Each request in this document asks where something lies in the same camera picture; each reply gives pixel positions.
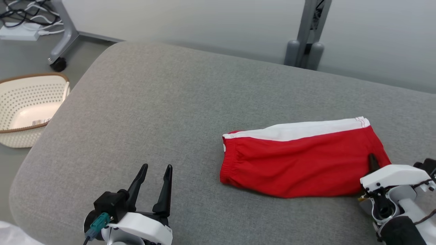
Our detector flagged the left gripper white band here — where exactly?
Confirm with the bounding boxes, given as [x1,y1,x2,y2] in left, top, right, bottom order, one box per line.
[102,163,173,245]

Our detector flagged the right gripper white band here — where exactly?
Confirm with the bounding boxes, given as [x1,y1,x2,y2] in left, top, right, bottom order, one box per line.
[358,154,436,224]

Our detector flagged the red shorts with white stripe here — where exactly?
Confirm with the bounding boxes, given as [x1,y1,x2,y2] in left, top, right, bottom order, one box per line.
[220,116,392,199]

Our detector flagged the white translucent plastic sheet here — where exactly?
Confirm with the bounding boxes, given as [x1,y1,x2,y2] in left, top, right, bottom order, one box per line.
[0,220,45,245]

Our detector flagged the cream perforated laundry basket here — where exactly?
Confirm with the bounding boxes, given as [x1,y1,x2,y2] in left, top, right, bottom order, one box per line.
[0,72,71,149]

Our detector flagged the white power strip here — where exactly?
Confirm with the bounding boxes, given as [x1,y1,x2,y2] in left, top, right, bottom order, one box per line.
[0,23,42,42]

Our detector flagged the teal left camera connector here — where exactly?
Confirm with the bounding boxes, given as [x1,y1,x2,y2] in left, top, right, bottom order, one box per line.
[84,213,111,242]

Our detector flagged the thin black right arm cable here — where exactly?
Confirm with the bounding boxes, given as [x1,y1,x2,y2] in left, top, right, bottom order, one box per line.
[410,179,436,226]

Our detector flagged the grey cylindrical post foot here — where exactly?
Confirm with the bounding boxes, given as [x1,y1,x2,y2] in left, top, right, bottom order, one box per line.
[284,40,301,67]
[307,42,325,71]

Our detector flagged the grey metal partition post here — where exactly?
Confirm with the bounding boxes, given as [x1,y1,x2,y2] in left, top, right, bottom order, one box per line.
[295,0,333,68]

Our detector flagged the grey wheeled stand frame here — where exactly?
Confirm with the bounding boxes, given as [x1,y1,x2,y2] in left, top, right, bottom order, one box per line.
[47,0,81,72]

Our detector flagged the white floor cable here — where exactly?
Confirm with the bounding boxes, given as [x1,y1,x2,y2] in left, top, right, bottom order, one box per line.
[7,0,66,36]

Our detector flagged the black floor cable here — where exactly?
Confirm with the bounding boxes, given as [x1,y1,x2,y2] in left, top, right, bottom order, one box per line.
[0,0,52,28]

